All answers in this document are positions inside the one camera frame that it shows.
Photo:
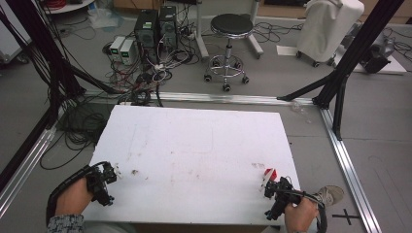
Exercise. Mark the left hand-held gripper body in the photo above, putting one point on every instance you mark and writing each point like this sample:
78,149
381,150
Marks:
99,185

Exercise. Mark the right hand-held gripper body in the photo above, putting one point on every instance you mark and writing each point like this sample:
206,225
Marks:
280,198

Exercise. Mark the small red block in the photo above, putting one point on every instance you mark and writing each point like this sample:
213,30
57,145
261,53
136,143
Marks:
270,174

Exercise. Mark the person's right hand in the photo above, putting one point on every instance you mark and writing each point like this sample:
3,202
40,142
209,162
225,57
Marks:
300,215

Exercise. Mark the person's left hand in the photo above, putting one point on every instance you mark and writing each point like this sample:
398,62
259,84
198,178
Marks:
73,199

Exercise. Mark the person's grey shoe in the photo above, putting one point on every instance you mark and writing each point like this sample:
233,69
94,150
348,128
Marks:
331,194

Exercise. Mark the clear plastic scrap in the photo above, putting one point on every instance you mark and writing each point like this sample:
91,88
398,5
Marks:
300,109

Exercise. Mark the white power supply unit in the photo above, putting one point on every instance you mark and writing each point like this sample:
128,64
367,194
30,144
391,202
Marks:
127,51
116,48

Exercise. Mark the black round stool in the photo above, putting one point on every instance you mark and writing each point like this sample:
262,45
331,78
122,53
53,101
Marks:
229,48

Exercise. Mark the black computer tower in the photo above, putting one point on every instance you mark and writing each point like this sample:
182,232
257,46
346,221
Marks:
147,34
168,29

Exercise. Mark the white floor board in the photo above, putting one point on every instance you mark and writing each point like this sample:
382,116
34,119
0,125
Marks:
372,66

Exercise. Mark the clear plastic bag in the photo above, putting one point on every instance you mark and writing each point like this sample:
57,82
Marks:
104,16

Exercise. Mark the white covered cart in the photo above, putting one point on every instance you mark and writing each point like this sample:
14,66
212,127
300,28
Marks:
327,29

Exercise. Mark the black device on board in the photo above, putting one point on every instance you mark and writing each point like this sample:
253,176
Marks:
377,56

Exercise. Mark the white round table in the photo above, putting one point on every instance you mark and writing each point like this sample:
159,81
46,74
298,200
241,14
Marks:
68,6

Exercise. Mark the aluminium floor rail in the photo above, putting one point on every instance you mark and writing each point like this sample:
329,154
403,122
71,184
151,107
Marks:
226,98
350,171
26,168

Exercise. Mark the black metal frame post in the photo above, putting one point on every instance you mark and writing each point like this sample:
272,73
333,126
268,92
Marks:
45,48
353,55

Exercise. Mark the white desk leg frame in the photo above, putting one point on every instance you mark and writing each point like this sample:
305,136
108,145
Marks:
256,32
201,30

